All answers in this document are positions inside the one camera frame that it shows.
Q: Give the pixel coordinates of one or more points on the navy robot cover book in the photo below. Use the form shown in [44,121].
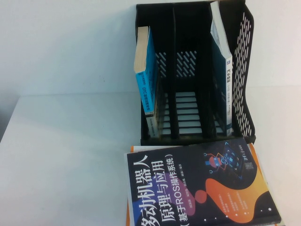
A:
[188,188]

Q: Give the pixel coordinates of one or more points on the black plastic book stand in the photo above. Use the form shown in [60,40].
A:
[185,35]

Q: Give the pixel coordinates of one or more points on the blue and grey book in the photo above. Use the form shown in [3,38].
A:
[150,70]

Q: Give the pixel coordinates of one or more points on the white-spine dark blue book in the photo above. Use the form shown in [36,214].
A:
[228,94]

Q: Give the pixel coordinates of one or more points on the orange and white book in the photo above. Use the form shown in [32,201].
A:
[138,148]

